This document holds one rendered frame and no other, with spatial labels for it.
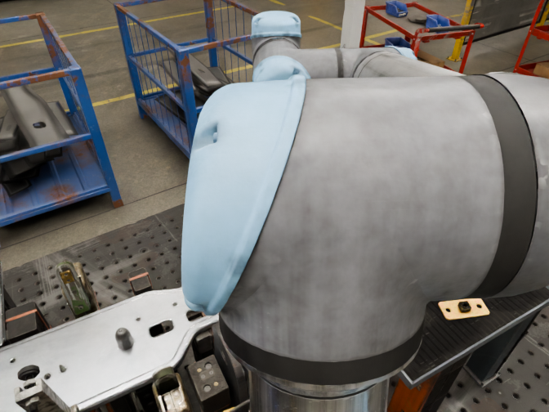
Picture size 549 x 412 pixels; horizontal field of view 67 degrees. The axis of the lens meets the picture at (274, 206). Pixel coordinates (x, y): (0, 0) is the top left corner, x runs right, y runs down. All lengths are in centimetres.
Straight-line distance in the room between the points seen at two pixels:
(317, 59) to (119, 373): 71
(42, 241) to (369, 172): 277
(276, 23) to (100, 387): 74
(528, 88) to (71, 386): 90
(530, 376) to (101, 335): 112
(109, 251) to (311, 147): 148
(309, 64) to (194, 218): 43
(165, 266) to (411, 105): 136
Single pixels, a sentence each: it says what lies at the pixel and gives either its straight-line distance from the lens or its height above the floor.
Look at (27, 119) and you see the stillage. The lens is 311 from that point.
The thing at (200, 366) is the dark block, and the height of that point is 112.
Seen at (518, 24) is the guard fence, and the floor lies 20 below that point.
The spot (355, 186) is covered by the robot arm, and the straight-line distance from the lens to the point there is 16.
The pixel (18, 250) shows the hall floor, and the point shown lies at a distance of 290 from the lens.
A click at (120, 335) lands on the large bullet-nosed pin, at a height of 104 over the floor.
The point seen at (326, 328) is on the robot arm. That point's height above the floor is 164.
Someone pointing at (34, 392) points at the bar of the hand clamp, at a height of 121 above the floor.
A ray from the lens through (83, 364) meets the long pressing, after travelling 98.
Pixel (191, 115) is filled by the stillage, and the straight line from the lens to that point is 273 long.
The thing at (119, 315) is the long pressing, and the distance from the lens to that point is 103.
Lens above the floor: 179
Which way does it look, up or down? 40 degrees down
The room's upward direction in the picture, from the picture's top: straight up
